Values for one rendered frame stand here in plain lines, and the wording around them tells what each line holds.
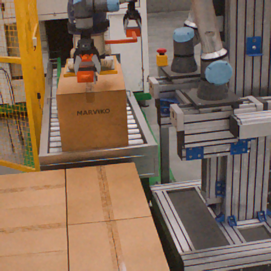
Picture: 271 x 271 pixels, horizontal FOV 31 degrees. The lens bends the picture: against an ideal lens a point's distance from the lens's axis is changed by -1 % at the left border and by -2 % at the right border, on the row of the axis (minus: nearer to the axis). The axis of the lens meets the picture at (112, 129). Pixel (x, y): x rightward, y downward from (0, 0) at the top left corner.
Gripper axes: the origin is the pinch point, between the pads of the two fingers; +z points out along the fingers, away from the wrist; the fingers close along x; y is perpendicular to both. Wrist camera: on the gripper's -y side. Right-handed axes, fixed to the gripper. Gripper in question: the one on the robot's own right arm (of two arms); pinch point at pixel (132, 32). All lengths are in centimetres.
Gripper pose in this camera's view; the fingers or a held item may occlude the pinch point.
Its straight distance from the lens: 308.6
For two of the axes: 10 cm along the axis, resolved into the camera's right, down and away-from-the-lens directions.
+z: 0.6, 9.3, 3.8
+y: 0.2, 3.7, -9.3
